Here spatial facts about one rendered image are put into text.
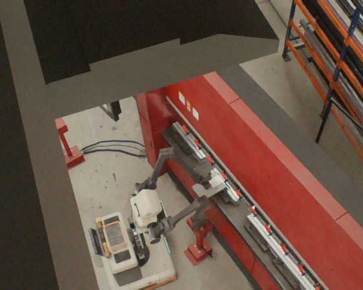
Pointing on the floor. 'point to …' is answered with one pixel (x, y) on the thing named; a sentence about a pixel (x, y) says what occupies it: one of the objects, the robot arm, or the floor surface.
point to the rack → (334, 57)
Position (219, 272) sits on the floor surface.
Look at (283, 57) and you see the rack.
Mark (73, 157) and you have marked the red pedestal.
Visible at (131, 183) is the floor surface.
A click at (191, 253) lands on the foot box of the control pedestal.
